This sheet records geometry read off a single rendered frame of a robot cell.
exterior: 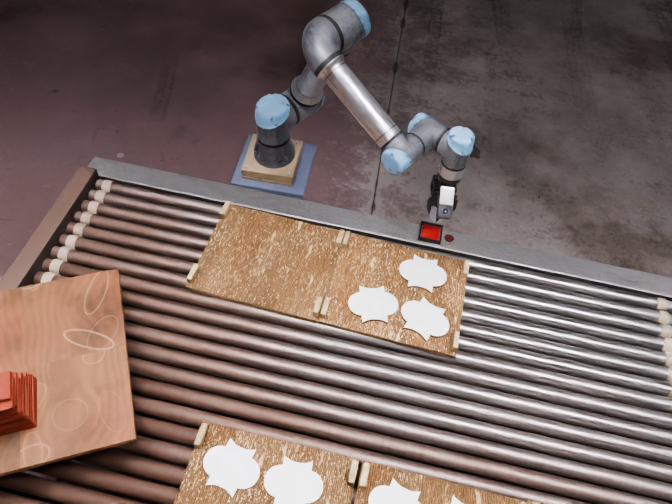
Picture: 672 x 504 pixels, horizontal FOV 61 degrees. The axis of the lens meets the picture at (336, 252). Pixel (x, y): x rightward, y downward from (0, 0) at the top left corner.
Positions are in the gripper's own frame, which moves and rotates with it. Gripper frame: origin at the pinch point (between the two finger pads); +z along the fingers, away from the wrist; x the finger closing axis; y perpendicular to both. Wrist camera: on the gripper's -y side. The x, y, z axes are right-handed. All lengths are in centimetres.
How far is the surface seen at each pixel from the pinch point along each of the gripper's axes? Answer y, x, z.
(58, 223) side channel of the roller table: -12, 119, 5
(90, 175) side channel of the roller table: 10, 116, 5
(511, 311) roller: -26.0, -24.3, 8.6
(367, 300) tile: -28.9, 20.7, 5.6
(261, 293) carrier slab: -29, 53, 7
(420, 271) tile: -16.3, 4.4, 5.6
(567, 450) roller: -68, -34, 9
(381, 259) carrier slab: -12.3, 16.6, 6.7
